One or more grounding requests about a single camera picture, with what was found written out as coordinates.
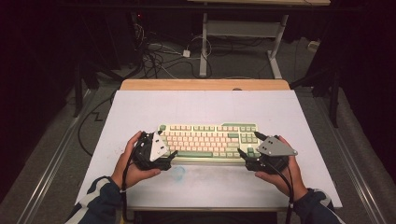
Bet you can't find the right hand-held gripper cable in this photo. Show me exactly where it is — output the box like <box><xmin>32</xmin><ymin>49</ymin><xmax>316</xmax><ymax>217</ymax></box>
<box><xmin>265</xmin><ymin>160</ymin><xmax>296</xmax><ymax>224</ymax></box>

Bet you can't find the black metal stand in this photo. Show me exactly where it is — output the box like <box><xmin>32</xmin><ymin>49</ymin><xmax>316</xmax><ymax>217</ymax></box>
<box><xmin>72</xmin><ymin>57</ymin><xmax>142</xmax><ymax>119</ymax></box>
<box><xmin>290</xmin><ymin>65</ymin><xmax>341</xmax><ymax>129</ymax></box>

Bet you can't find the light metal desk frame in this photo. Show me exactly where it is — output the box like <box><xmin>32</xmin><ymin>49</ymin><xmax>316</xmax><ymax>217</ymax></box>
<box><xmin>186</xmin><ymin>0</ymin><xmax>332</xmax><ymax>80</ymax></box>

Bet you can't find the person's right hand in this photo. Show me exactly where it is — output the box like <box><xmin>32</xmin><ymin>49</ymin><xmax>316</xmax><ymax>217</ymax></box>
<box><xmin>254</xmin><ymin>134</ymin><xmax>309</xmax><ymax>203</ymax></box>

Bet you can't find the white table cover sheet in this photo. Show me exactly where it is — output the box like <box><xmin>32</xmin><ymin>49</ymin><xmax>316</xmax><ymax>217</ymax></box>
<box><xmin>75</xmin><ymin>89</ymin><xmax>344</xmax><ymax>209</ymax></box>

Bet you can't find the tangle of floor cables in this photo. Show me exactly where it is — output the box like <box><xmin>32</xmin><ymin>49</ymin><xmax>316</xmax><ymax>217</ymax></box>
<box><xmin>133</xmin><ymin>21</ymin><xmax>213</xmax><ymax>80</ymax></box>

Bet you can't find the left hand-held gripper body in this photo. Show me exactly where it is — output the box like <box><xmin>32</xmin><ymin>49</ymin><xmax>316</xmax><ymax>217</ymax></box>
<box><xmin>132</xmin><ymin>130</ymin><xmax>173</xmax><ymax>172</ymax></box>

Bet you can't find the left hand-held gripper cable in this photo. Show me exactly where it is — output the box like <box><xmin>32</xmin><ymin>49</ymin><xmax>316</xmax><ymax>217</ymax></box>
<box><xmin>120</xmin><ymin>153</ymin><xmax>135</xmax><ymax>224</ymax></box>

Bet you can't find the metal floor rail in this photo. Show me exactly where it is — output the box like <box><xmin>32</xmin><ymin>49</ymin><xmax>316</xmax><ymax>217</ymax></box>
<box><xmin>310</xmin><ymin>92</ymin><xmax>389</xmax><ymax>224</ymax></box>
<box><xmin>16</xmin><ymin>89</ymin><xmax>96</xmax><ymax>224</ymax></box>

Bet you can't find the person's left hand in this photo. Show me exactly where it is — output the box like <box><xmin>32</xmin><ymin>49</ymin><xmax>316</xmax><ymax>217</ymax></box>
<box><xmin>110</xmin><ymin>130</ymin><xmax>163</xmax><ymax>190</ymax></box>

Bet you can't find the long black floor cable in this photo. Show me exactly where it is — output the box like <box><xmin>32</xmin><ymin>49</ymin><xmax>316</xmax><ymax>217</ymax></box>
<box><xmin>77</xmin><ymin>89</ymin><xmax>119</xmax><ymax>157</ymax></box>

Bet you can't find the green and cream keyboard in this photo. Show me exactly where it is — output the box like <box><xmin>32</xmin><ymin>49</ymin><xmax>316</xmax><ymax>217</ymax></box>
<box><xmin>157</xmin><ymin>122</ymin><xmax>262</xmax><ymax>163</ymax></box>

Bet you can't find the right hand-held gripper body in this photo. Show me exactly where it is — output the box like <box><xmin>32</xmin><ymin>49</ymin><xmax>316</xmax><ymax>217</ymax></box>
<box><xmin>245</xmin><ymin>135</ymin><xmax>299</xmax><ymax>175</ymax></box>

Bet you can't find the hand-held gripper cable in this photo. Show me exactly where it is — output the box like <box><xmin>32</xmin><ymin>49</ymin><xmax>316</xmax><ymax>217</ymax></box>
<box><xmin>120</xmin><ymin>153</ymin><xmax>135</xmax><ymax>224</ymax></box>
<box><xmin>265</xmin><ymin>160</ymin><xmax>296</xmax><ymax>224</ymax></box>

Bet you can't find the white power strip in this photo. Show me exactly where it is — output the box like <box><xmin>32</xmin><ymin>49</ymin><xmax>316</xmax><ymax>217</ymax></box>
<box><xmin>306</xmin><ymin>39</ymin><xmax>321</xmax><ymax>53</ymax></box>

